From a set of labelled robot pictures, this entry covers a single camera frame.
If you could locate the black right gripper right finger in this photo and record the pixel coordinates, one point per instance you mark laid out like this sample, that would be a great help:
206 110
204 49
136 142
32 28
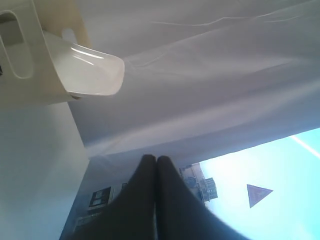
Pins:
179 214

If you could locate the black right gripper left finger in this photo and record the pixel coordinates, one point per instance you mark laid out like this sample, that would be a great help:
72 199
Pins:
131 215

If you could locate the white square plate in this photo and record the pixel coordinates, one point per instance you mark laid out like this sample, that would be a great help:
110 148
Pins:
85 72

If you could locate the white backdrop curtain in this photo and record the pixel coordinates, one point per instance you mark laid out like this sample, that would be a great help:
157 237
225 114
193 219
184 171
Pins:
202 76

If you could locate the cream bin with square mark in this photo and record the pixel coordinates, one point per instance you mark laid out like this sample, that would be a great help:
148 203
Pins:
28 73

